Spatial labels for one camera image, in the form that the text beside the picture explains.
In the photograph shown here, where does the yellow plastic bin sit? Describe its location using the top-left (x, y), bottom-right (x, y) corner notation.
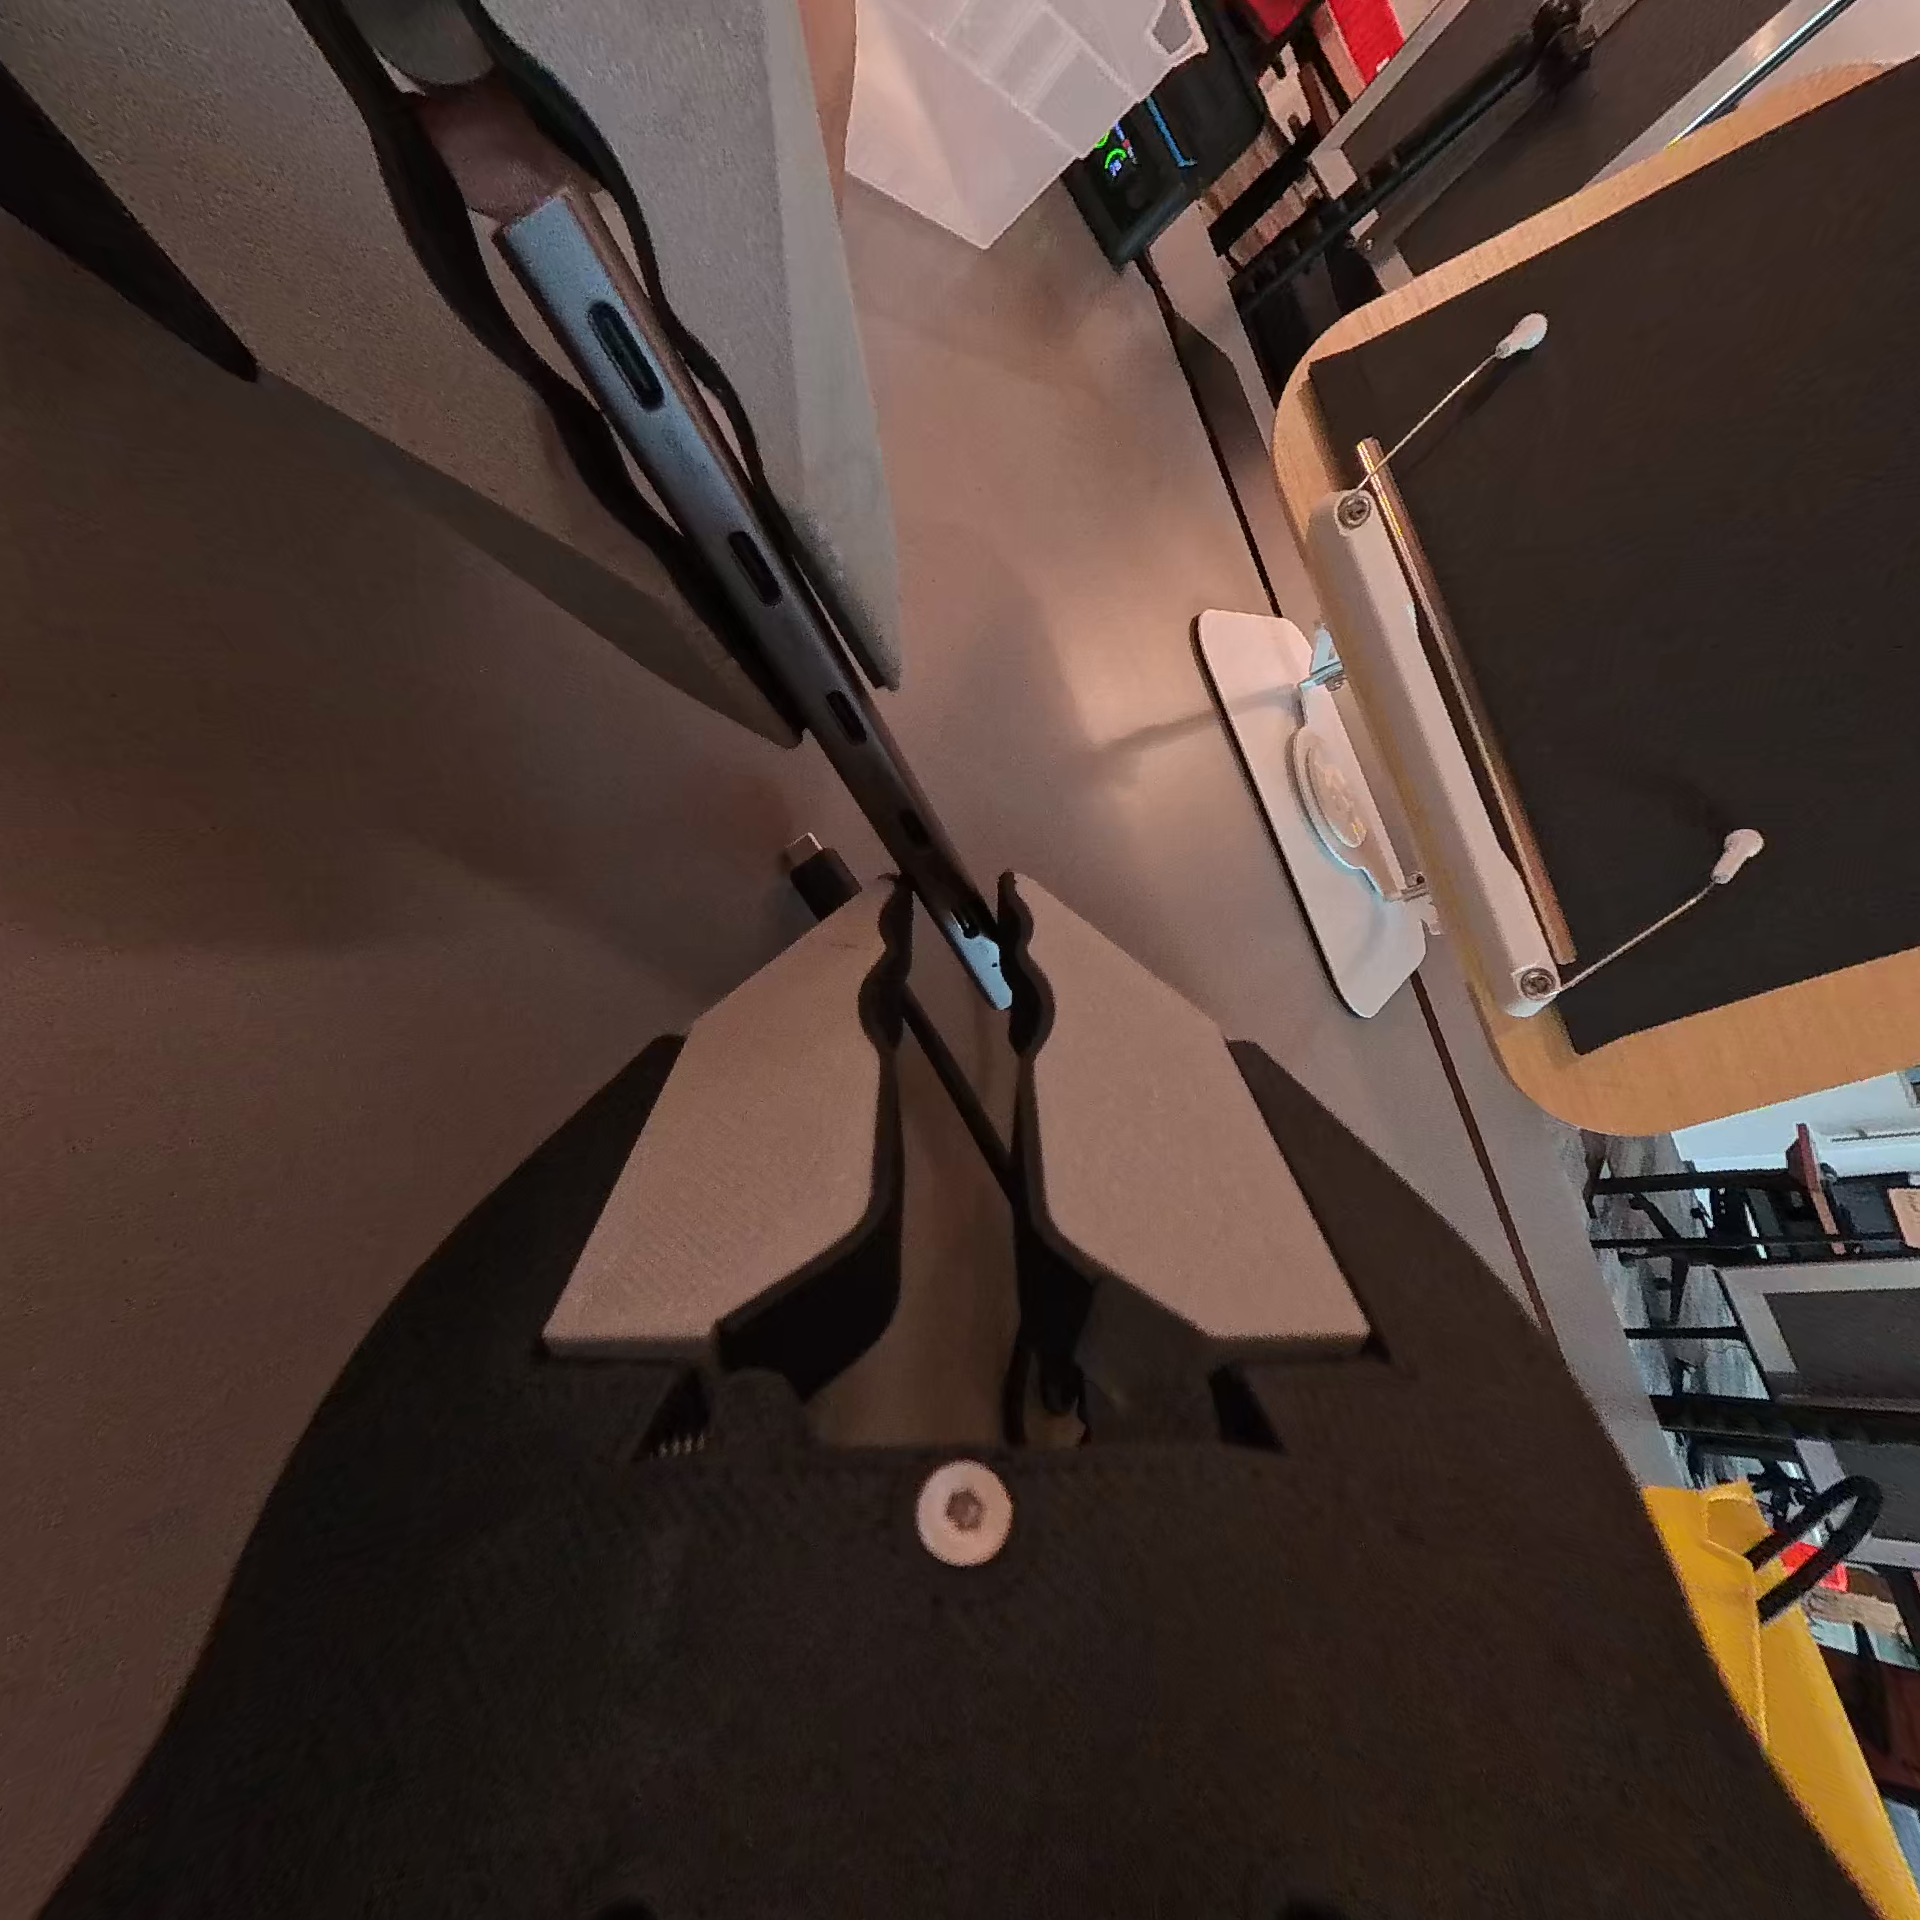
top-left (1638, 1475), bottom-right (1920, 1920)

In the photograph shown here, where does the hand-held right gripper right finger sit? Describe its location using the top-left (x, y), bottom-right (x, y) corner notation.
top-left (996, 871), bottom-right (1374, 1374)

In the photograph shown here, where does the wooden book stand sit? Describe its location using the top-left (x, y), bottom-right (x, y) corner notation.
top-left (1191, 59), bottom-right (1920, 1141)

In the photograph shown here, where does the framed board on stand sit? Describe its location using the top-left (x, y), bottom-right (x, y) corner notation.
top-left (1713, 1255), bottom-right (1920, 1416)

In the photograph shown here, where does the black usb-c cable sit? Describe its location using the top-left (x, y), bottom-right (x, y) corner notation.
top-left (775, 828), bottom-right (1091, 1445)

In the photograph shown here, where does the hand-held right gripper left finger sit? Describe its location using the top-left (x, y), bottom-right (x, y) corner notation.
top-left (539, 874), bottom-right (917, 1404)

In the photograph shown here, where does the metal framed table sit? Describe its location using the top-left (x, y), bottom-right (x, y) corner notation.
top-left (1301, 0), bottom-right (1823, 290)

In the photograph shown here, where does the translucent plastic box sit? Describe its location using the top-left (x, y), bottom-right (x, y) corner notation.
top-left (842, 0), bottom-right (1211, 251)

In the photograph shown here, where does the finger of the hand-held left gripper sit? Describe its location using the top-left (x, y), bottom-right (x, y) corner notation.
top-left (0, 0), bottom-right (799, 747)
top-left (476, 0), bottom-right (906, 695)

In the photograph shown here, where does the black power station with display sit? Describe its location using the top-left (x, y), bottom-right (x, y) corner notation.
top-left (1062, 59), bottom-right (1265, 275)

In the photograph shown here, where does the grey usb hub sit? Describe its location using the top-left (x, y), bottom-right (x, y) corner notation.
top-left (492, 192), bottom-right (1026, 1014)

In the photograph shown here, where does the black looped cable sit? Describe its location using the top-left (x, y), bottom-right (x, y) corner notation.
top-left (1744, 1473), bottom-right (1886, 1631)

